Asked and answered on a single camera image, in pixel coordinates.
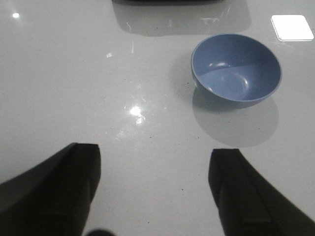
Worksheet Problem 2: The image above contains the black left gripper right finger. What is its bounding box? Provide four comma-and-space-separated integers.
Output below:
208, 149, 315, 236

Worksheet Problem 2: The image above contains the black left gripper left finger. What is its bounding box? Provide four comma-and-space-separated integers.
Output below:
0, 143, 101, 236

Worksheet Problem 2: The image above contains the blue plastic bowl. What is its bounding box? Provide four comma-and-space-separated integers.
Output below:
190, 33, 282, 108

